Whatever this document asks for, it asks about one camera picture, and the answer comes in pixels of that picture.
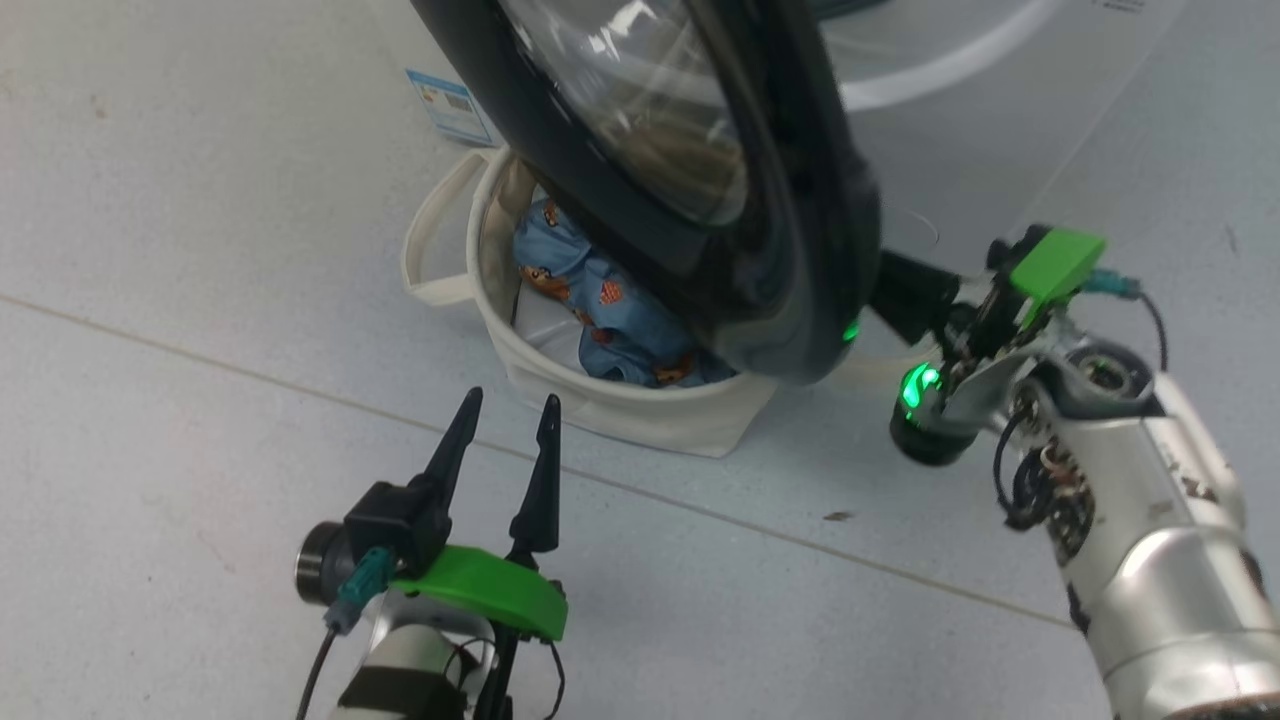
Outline right teal plug camera cable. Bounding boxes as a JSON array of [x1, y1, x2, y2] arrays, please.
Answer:
[[1084, 267, 1170, 373]]

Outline cream canvas laundry basket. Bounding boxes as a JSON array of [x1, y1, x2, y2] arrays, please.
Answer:
[[402, 147, 783, 460]]

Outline blue energy label sticker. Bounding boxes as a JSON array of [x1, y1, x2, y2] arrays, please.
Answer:
[[406, 67, 502, 149]]

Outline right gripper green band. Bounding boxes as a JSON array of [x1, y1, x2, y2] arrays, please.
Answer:
[[871, 227, 1107, 393]]

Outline thin black left gripper cable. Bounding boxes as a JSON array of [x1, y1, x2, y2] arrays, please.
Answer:
[[445, 638, 567, 720]]

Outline dark washing machine door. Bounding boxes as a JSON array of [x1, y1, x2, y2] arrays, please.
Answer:
[[410, 0, 883, 387]]

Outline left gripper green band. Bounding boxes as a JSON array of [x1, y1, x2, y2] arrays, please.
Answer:
[[388, 387, 569, 643]]

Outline left teal plug camera cable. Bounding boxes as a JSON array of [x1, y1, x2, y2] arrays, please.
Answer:
[[294, 546, 397, 720]]

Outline blue bear print garment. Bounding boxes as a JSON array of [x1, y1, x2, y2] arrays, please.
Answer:
[[513, 196, 738, 390]]

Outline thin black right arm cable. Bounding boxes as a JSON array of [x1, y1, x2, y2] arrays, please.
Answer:
[[992, 408, 1053, 533]]

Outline white front-load washing machine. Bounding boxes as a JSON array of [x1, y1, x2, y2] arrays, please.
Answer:
[[365, 0, 1193, 276]]

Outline teal plug camera cable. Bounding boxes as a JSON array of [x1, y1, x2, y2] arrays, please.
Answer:
[[1084, 267, 1170, 373], [294, 546, 397, 720]]

